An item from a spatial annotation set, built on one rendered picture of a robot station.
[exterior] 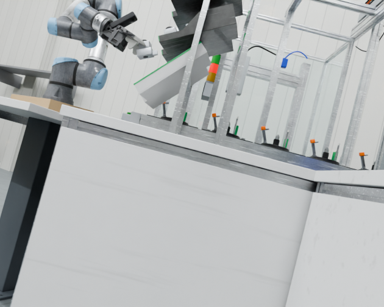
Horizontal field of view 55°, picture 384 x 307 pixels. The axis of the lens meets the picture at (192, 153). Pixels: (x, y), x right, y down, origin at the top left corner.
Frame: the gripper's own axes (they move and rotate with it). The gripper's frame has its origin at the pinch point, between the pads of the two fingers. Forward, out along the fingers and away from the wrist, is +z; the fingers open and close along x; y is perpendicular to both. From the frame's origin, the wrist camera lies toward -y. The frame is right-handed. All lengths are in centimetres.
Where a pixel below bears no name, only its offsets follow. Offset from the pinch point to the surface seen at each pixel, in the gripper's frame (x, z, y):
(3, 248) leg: -18, -11, 114
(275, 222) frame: 39, 79, 30
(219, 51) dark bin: -3.2, 26.9, -14.5
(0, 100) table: 25, -23, 49
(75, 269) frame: 47, 42, 71
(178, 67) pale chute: 21.2, 25.0, 4.2
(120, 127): 47, 30, 32
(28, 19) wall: -475, -454, -11
